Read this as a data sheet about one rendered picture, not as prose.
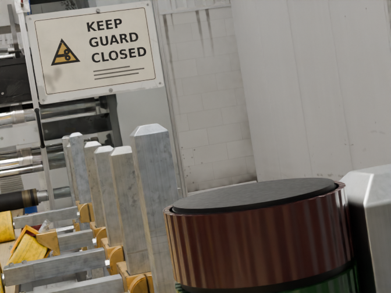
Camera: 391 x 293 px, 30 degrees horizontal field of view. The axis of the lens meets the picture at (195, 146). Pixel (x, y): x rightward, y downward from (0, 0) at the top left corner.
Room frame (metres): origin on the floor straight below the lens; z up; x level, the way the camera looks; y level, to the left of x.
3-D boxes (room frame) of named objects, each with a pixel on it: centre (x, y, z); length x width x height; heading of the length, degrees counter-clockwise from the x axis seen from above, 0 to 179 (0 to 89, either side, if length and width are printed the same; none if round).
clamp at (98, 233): (1.49, 0.21, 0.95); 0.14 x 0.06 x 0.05; 12
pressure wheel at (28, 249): (1.47, 0.37, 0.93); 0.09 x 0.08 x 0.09; 102
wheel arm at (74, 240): (1.53, 0.13, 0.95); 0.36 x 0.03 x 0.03; 102
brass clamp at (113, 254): (1.25, 0.16, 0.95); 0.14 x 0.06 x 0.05; 12
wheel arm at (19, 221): (2.00, 0.30, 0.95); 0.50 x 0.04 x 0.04; 102
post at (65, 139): (2.45, 0.42, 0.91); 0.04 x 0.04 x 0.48; 12
